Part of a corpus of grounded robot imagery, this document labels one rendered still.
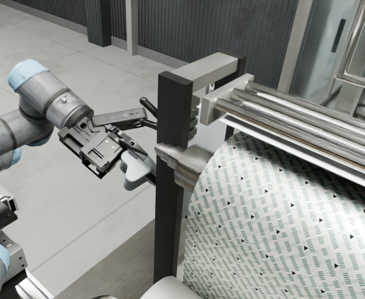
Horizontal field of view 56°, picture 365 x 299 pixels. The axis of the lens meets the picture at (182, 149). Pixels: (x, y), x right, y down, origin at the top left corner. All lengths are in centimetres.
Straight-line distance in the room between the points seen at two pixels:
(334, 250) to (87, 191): 218
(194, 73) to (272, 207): 23
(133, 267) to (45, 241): 135
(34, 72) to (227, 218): 49
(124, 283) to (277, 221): 57
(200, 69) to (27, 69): 36
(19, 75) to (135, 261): 51
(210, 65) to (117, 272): 56
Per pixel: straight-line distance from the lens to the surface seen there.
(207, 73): 51
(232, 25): 372
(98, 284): 88
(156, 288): 47
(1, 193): 144
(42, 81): 72
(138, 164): 65
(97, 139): 66
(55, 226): 226
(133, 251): 93
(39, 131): 80
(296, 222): 36
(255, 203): 37
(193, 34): 401
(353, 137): 39
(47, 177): 262
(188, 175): 45
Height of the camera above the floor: 163
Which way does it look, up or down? 36 degrees down
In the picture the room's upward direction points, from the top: 4 degrees clockwise
